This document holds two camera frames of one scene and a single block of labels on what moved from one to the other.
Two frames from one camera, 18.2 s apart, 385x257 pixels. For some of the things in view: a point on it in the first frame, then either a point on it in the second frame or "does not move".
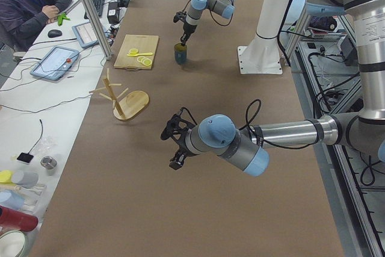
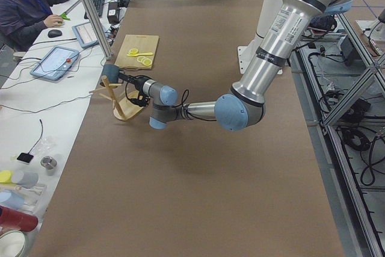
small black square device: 26,157 does not move
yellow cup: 5,176 does not move
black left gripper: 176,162 to 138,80
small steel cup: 49,163 does not move
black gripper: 176,127 to 142,103
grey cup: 24,179 does not move
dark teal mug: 180,53 to 112,72
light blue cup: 10,198 does not move
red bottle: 14,219 does not move
